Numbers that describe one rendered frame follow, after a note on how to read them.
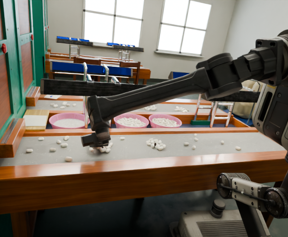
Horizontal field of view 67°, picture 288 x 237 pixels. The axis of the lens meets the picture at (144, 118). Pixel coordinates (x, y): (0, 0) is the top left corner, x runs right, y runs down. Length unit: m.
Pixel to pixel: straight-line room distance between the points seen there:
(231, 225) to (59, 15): 5.67
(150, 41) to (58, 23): 2.46
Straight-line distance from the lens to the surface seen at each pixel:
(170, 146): 1.41
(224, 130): 1.82
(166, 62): 6.90
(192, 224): 1.32
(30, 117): 1.60
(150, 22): 6.58
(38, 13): 3.79
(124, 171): 1.08
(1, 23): 1.31
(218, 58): 0.62
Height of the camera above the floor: 1.39
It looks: 22 degrees down
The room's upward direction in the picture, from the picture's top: 8 degrees clockwise
